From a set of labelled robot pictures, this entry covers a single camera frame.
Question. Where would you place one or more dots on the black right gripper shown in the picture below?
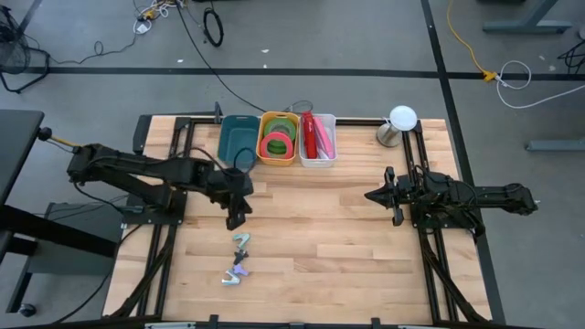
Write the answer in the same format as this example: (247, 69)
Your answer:
(401, 196)

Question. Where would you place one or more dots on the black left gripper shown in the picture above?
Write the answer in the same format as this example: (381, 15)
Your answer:
(233, 187)

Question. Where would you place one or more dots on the teal staple remover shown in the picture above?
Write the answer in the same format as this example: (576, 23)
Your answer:
(247, 240)

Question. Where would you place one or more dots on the black staple remover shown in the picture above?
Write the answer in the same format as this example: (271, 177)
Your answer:
(240, 258)

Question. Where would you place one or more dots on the purple staple remover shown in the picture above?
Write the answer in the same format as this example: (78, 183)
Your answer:
(241, 270)

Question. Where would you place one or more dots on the pink tape roll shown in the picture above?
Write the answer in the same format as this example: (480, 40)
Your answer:
(277, 156)

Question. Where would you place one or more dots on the green tape roll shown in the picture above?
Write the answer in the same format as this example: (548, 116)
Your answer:
(279, 120)
(270, 147)

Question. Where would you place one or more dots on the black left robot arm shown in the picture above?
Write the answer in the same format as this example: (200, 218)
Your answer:
(137, 164)

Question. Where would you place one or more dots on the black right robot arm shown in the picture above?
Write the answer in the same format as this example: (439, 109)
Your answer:
(480, 196)

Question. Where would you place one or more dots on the yellow plastic bin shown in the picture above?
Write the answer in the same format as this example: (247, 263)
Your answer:
(276, 162)

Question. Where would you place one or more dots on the white plastic bin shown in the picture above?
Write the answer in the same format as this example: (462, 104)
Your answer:
(320, 162)

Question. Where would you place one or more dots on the teal plastic bin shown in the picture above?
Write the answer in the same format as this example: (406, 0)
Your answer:
(237, 137)

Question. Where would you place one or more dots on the white mushroom lamp metal base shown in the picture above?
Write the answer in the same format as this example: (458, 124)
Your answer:
(403, 118)

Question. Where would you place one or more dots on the grey desk leg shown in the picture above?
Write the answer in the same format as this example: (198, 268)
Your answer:
(525, 26)
(557, 145)

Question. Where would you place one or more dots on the white power adapter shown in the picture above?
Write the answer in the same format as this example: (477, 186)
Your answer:
(142, 28)

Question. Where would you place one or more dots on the black desk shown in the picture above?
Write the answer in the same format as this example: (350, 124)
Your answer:
(18, 146)

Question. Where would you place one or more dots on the black floor fan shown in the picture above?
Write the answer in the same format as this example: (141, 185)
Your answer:
(13, 50)

